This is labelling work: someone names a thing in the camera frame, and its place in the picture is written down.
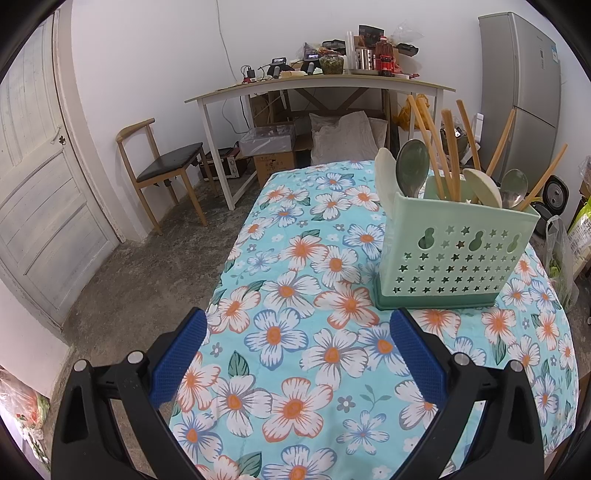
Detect cardboard box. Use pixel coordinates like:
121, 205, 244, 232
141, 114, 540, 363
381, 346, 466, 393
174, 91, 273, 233
253, 152, 297, 186

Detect floral blue blanket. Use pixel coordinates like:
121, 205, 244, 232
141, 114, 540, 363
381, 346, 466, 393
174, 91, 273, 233
168, 159, 578, 480

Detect green plastic utensil holder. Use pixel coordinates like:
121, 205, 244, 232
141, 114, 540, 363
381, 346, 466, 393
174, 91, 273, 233
373, 175, 542, 311

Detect clear plastic bag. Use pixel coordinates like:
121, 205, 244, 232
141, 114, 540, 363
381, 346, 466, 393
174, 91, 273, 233
545, 217, 580, 310

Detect white-legged wooden table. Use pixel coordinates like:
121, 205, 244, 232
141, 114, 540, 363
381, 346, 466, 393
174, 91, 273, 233
185, 74, 457, 210

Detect wall cable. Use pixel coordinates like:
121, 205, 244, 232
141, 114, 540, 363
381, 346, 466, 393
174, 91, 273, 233
216, 0, 246, 134

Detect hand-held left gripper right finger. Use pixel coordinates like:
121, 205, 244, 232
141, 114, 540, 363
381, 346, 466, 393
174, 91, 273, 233
389, 307, 546, 480

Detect small countertop oven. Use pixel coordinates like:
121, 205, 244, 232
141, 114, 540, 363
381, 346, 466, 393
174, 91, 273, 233
201, 148, 252, 181

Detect grey refrigerator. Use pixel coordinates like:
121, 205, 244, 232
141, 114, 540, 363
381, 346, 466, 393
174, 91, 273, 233
478, 11, 563, 183

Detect black rice cooker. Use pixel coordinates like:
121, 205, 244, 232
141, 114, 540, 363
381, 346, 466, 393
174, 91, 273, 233
542, 178, 571, 217

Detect printed plastic bag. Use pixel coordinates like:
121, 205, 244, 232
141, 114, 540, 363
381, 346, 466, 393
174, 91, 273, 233
0, 367, 49, 462

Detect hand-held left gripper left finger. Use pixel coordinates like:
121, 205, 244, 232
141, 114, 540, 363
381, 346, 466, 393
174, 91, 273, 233
51, 307, 208, 480

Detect dark printed box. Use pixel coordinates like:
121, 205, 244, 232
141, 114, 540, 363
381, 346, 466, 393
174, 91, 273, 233
359, 25, 385, 47

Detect metal spoon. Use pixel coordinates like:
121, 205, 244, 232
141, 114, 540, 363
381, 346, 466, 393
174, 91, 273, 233
397, 138, 431, 199
500, 168, 529, 210

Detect red bottle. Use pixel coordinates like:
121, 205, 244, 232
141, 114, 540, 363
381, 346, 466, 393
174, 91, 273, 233
375, 37, 395, 75

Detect grey sack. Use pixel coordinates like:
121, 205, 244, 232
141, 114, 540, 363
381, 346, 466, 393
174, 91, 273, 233
308, 111, 377, 164

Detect white plastic soup spoon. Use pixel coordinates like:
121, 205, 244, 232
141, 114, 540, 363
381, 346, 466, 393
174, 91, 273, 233
462, 167, 504, 208

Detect bundle of wooden chopsticks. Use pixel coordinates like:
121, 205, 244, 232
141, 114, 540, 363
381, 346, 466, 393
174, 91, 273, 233
406, 95, 568, 213

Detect yellow-green printed sack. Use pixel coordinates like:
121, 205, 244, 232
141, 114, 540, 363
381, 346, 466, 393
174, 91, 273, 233
568, 196, 591, 278

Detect yellow plastic bag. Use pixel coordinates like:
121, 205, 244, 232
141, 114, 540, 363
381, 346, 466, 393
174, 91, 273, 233
399, 95, 432, 139

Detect white wooden door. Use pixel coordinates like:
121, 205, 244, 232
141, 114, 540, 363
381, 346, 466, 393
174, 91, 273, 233
0, 11, 122, 328

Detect wooden chair black seat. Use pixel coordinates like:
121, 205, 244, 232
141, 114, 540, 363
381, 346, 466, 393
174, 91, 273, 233
115, 117, 208, 234

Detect clear plastic-covered box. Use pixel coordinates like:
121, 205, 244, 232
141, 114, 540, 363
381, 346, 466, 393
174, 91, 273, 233
240, 126, 296, 155

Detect white plastic rice paddle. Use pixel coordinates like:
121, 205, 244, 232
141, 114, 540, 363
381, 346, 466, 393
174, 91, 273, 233
374, 147, 399, 220

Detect glass jar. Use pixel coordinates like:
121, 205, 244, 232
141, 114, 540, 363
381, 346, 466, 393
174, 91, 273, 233
320, 52, 345, 75

